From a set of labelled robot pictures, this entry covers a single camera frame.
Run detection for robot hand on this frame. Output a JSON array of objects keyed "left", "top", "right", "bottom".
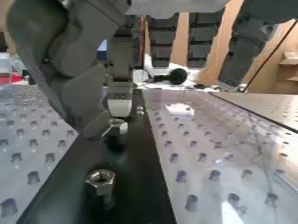
[{"left": 6, "top": 0, "right": 298, "bottom": 141}]

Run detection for larger silver hex nut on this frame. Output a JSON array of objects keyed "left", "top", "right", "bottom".
[{"left": 106, "top": 117, "right": 131, "bottom": 140}]

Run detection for smaller silver hex nut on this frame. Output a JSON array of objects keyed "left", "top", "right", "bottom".
[{"left": 84, "top": 168, "right": 119, "bottom": 198}]

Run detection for black headphones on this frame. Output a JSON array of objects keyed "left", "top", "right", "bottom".
[{"left": 151, "top": 67, "right": 192, "bottom": 85}]

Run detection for black plate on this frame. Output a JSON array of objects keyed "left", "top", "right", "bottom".
[{"left": 16, "top": 87, "right": 179, "bottom": 224}]

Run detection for clear box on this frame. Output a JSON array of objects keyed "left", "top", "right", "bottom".
[{"left": 0, "top": 83, "right": 298, "bottom": 224}]

